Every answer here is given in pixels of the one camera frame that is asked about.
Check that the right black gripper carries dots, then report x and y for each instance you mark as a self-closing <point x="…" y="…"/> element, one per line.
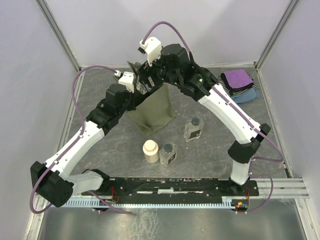
<point x="145" y="71"/>

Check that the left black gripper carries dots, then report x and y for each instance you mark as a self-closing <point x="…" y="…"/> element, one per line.
<point x="132" y="106"/>

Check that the clear bottle yellow label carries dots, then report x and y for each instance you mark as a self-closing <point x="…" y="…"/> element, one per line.
<point x="141" y="88"/>

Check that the olive green canvas bag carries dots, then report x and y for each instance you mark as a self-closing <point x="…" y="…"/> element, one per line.
<point x="153" y="111"/>

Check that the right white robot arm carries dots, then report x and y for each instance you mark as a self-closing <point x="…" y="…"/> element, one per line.
<point x="203" y="87"/>

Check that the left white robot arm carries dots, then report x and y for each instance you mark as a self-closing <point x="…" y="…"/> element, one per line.
<point x="53" y="180"/>

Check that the cream round jar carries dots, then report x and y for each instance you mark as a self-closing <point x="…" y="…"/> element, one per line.
<point x="151" y="151"/>

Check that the purple folded cloth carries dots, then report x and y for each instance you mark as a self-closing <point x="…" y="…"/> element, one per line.
<point x="236" y="79"/>

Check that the clear bottle dark label right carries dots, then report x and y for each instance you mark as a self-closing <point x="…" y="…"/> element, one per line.
<point x="193" y="129"/>

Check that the clear bottle dark label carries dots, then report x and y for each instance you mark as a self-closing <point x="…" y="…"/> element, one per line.
<point x="167" y="154"/>
<point x="193" y="129"/>

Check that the clear bottle dark label front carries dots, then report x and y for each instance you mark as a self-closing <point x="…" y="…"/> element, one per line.
<point x="167" y="154"/>

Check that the striped folded cloth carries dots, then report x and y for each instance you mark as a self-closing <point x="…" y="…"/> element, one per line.
<point x="231" y="92"/>

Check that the blue folded cloth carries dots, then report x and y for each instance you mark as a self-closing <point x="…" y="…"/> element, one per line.
<point x="247" y="96"/>

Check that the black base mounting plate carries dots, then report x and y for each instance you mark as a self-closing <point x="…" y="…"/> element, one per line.
<point x="160" y="191"/>

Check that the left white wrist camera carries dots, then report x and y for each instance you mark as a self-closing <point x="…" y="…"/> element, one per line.
<point x="127" y="79"/>

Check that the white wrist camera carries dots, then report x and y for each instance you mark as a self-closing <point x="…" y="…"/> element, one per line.
<point x="152" y="47"/>
<point x="127" y="79"/>

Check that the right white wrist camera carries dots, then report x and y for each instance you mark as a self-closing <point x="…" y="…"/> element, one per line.
<point x="152" y="47"/>

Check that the aluminium frame rail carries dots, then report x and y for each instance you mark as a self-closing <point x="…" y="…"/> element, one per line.
<point x="62" y="190"/>

